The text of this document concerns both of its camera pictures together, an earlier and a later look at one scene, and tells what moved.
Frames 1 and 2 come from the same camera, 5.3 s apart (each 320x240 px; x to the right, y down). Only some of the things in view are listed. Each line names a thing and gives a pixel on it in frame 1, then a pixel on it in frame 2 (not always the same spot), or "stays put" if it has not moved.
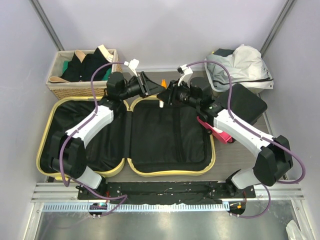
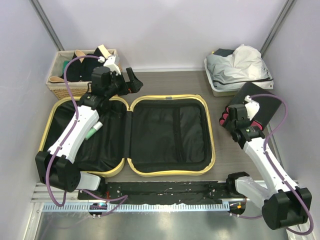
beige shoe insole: (56, 79) stays put
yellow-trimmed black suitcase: (150, 140) stays put
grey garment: (248, 67) stays put
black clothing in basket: (76, 71) stays put
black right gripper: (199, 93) -> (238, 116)
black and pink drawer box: (245, 105) -> (268, 103)
